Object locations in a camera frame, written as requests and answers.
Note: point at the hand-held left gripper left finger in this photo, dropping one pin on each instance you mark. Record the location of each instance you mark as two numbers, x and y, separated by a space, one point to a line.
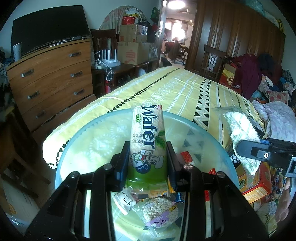
123 162

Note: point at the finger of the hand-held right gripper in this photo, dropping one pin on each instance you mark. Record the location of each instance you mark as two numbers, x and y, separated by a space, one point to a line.
266 141
249 149

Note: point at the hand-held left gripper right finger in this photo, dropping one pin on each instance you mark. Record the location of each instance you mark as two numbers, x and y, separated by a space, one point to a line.
172 166

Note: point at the clear packet pale green snacks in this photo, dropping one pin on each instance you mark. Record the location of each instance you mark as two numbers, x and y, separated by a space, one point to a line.
240 125

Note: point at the yellow snack packet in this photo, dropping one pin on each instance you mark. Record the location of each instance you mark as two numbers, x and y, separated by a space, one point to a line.
157 192

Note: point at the green wafer packet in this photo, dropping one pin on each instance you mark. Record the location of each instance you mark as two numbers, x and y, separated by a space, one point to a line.
148 139

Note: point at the clear plastic bowl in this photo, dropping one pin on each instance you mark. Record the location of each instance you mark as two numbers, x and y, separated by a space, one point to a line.
92 139

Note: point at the white packet black writing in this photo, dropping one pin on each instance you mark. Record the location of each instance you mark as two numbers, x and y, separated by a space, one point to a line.
123 201

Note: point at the puffed rice packet purple label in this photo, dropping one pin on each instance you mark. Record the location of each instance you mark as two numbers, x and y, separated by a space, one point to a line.
157 210

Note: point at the person's right hand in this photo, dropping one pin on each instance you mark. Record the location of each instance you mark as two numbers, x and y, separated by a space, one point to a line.
285 201

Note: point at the floral pink quilt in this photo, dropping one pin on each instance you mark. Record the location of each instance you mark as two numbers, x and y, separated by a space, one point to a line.
279 120

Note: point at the pile of assorted snack packets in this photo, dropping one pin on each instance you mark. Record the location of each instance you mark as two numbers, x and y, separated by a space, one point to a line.
270 192

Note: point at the red yellow snack box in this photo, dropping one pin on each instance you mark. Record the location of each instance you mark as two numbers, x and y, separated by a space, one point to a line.
254 185

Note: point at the pile of colourful clothes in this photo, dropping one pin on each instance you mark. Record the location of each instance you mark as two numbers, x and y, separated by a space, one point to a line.
275 78

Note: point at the dark red garment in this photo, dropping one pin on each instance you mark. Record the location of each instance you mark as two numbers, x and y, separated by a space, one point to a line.
247 74

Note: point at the red gift box gold emblem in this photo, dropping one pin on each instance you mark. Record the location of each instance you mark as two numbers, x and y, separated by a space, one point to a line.
227 77

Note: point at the yellow printed blanket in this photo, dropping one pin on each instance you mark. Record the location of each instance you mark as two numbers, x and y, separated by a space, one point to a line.
161 88

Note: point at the wooden chair pale backrest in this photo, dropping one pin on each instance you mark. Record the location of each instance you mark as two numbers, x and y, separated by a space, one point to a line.
211 60

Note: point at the white power strip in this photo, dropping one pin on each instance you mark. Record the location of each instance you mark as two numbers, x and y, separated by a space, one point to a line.
97 67

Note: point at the white router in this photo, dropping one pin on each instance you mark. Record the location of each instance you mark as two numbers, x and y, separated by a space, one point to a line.
108 59

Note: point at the wooden dresser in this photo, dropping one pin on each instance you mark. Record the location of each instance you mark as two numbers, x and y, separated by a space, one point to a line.
50 81

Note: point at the cardboard box red print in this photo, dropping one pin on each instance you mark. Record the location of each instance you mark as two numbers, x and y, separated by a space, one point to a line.
131 53

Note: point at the clear plastic bag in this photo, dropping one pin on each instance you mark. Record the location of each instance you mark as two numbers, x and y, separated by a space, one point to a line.
154 49

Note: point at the wooden wardrobe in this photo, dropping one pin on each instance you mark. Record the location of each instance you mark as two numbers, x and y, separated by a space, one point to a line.
231 27

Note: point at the dark wooden chair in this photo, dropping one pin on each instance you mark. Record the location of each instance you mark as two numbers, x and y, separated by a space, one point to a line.
104 39

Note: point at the small cardboard box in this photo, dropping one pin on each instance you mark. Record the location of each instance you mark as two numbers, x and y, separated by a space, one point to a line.
131 33

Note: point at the black bag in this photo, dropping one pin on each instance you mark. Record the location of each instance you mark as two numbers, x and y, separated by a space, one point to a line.
151 34

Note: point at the red bag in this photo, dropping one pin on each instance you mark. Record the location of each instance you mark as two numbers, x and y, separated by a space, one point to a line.
129 20

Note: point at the pale patterned cloth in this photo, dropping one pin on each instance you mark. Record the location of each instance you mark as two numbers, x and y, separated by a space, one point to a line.
111 18

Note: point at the pile of dark clothes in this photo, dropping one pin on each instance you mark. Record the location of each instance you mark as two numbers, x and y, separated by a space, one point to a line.
3 81

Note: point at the green bag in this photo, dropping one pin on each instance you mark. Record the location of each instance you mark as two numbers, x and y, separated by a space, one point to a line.
155 14

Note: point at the grey paper cup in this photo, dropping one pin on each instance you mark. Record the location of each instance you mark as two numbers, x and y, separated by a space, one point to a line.
17 52

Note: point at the black television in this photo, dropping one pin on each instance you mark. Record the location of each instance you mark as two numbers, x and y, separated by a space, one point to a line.
48 27

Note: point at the ceiling light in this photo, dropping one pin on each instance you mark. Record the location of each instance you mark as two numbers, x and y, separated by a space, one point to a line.
177 4

